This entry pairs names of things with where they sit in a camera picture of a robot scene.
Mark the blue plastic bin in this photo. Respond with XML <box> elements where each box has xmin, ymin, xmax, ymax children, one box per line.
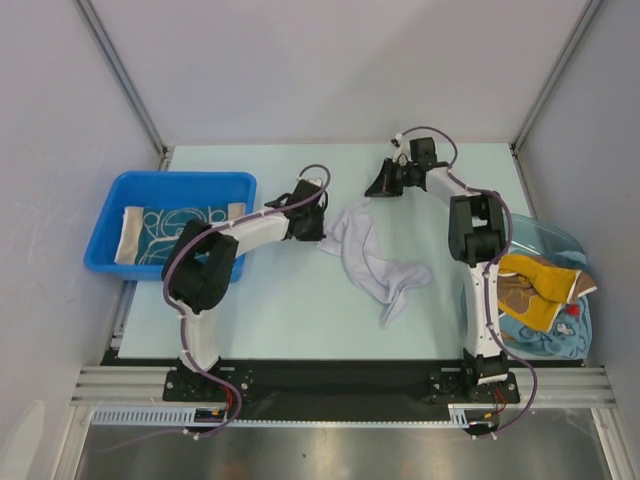
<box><xmin>84</xmin><ymin>171</ymin><xmax>257</xmax><ymax>281</ymax></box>

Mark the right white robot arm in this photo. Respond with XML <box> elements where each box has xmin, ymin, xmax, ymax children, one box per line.
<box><xmin>365</xmin><ymin>134</ymin><xmax>511</xmax><ymax>403</ymax></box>

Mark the white slotted cable duct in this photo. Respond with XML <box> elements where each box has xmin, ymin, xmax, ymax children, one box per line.
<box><xmin>92</xmin><ymin>403</ymin><xmax>531</xmax><ymax>431</ymax></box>

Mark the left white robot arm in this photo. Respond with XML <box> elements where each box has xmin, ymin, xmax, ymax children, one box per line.
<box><xmin>162</xmin><ymin>179</ymin><xmax>328</xmax><ymax>400</ymax></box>

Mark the translucent teal basket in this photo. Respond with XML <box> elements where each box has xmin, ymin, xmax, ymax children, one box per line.
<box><xmin>457</xmin><ymin>213</ymin><xmax>596</xmax><ymax>359</ymax></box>

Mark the white lavender towel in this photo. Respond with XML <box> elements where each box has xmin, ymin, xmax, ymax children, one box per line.
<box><xmin>318</xmin><ymin>197</ymin><xmax>433</xmax><ymax>328</ymax></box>

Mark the teal beige Doraemon towel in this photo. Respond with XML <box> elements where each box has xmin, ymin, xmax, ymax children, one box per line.
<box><xmin>115</xmin><ymin>202</ymin><xmax>247</xmax><ymax>265</ymax></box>

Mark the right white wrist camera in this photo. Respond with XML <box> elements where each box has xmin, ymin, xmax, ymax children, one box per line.
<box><xmin>390</xmin><ymin>133</ymin><xmax>410</xmax><ymax>163</ymax></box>

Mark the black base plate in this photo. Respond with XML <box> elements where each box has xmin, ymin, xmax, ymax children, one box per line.
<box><xmin>107</xmin><ymin>359</ymin><xmax>559</xmax><ymax>420</ymax></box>

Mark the aluminium frame rail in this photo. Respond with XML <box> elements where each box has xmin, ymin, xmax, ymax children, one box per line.
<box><xmin>71</xmin><ymin>366</ymin><xmax>172</xmax><ymax>406</ymax></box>

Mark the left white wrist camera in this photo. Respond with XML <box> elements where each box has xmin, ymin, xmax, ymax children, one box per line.
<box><xmin>297</xmin><ymin>178</ymin><xmax>324</xmax><ymax>197</ymax></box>

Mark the yellow white towel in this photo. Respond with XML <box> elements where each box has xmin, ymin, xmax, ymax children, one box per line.
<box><xmin>497</xmin><ymin>254</ymin><xmax>597</xmax><ymax>333</ymax></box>

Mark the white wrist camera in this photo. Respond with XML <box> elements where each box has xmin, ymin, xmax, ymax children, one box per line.
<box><xmin>297</xmin><ymin>178</ymin><xmax>324</xmax><ymax>197</ymax></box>
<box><xmin>390</xmin><ymin>133</ymin><xmax>410</xmax><ymax>163</ymax></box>

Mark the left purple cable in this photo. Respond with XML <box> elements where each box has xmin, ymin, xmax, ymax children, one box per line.
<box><xmin>162</xmin><ymin>163</ymin><xmax>332</xmax><ymax>441</ymax></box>

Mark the light blue Doraemon towel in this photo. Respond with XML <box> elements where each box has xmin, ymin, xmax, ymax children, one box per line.
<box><xmin>499</xmin><ymin>252</ymin><xmax>595</xmax><ymax>360</ymax></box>

